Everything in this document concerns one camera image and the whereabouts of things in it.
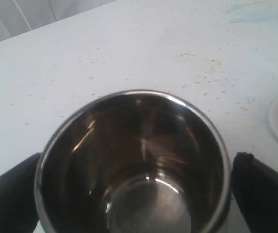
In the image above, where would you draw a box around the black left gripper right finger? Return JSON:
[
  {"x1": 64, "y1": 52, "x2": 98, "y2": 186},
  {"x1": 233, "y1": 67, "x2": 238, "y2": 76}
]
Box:
[{"x1": 231, "y1": 152, "x2": 278, "y2": 233}]

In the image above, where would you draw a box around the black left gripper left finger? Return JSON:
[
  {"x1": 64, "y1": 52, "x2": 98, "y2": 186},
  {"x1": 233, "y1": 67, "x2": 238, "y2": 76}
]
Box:
[{"x1": 0, "y1": 153, "x2": 41, "y2": 233}]

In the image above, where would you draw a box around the stainless steel cup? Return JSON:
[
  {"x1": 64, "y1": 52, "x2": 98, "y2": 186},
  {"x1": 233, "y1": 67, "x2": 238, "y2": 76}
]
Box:
[{"x1": 34, "y1": 90, "x2": 231, "y2": 233}]

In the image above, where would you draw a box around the white backdrop curtain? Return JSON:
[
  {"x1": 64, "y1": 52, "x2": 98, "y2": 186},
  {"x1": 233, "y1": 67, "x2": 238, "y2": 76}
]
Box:
[{"x1": 0, "y1": 0, "x2": 112, "y2": 41}]

